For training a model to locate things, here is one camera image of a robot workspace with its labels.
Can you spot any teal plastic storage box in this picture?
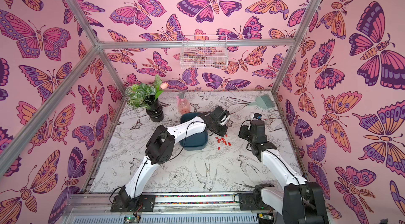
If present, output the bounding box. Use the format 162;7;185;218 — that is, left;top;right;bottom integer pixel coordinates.
180;113;208;151

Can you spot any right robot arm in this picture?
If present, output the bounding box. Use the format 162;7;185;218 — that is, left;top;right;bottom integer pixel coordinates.
238;119;329;224

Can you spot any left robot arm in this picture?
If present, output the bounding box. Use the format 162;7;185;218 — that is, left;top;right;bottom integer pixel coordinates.
115;111;230;210

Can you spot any pink spray bottle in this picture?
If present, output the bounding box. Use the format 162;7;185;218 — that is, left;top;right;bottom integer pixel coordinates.
177;92;191;115

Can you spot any green plant in black vase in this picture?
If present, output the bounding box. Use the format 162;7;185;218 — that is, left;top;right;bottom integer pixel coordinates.
125;75;166;122

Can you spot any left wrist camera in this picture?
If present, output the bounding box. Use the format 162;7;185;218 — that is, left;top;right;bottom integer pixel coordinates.
209;105;230;125

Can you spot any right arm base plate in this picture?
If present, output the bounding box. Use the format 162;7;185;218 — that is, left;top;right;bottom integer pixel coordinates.
238;190;283;213

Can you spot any white wire basket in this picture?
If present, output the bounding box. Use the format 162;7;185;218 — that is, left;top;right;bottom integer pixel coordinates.
178;35;229;70

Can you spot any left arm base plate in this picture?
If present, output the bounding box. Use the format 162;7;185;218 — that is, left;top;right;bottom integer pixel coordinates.
110;194;156;213

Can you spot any aluminium front rail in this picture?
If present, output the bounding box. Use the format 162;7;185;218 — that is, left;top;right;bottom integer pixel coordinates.
64;192;274;215

